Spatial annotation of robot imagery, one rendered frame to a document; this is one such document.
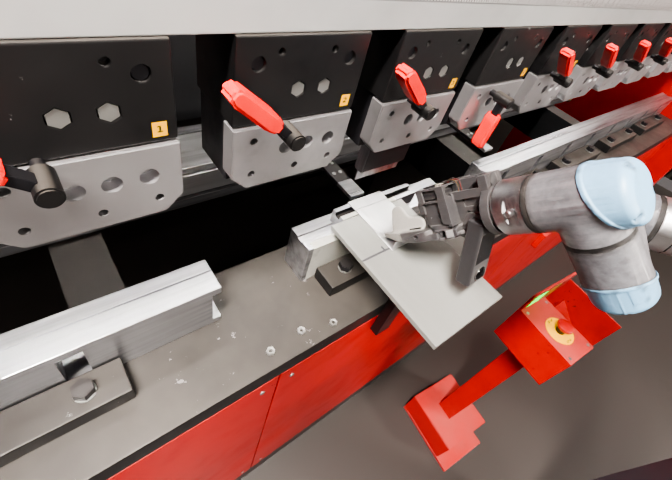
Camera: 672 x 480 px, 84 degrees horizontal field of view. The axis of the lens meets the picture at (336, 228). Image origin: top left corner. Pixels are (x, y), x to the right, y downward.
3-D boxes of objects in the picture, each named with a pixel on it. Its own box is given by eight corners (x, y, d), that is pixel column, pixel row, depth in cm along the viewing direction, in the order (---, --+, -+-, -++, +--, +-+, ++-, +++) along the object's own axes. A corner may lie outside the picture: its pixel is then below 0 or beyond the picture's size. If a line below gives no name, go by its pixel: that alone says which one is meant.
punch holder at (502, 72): (452, 131, 63) (507, 29, 51) (418, 105, 67) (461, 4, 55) (500, 118, 71) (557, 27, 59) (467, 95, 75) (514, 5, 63)
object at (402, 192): (339, 230, 70) (343, 219, 68) (329, 220, 71) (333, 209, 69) (410, 202, 81) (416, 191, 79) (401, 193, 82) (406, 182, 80)
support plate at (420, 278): (433, 350, 55) (436, 347, 54) (330, 229, 67) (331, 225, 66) (499, 299, 65) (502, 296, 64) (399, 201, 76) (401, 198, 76)
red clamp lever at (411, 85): (418, 69, 39) (438, 112, 48) (393, 51, 41) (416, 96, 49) (406, 83, 39) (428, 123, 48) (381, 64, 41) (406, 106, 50)
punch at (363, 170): (358, 183, 63) (375, 135, 56) (351, 175, 64) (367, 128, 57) (398, 170, 68) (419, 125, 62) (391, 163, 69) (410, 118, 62)
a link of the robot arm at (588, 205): (648, 249, 37) (621, 177, 35) (537, 251, 46) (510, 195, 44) (665, 204, 41) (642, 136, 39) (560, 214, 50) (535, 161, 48)
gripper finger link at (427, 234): (408, 227, 63) (457, 218, 58) (411, 236, 64) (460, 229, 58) (395, 235, 60) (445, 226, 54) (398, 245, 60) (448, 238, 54)
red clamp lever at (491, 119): (479, 151, 65) (511, 100, 58) (462, 137, 67) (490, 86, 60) (485, 149, 66) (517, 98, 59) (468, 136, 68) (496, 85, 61)
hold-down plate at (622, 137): (605, 153, 145) (611, 147, 143) (593, 145, 148) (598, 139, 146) (632, 139, 162) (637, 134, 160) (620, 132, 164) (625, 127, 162)
